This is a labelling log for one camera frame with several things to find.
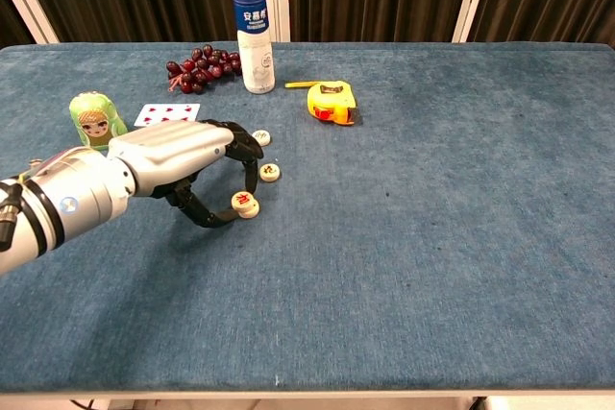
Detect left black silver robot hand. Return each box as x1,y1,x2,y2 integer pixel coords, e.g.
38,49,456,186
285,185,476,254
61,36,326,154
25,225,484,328
106,118,265,229

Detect red diamonds playing card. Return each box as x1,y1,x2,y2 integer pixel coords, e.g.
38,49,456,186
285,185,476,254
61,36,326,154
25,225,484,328
133,102,202,129

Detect green matryoshka doll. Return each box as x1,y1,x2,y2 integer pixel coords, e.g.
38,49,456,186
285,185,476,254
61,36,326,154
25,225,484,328
68,90,129,152

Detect dark red grape bunch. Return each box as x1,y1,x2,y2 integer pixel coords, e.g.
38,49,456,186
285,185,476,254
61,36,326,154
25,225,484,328
165,43,243,95

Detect white bottle blue cap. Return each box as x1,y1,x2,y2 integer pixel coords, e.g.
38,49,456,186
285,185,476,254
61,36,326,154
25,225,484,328
228,0,277,94

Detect yellow tape measure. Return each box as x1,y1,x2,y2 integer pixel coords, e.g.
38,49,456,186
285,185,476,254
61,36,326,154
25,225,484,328
283,79,359,127

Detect blue table cloth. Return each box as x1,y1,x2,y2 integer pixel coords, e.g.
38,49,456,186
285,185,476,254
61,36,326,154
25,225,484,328
0,41,615,395

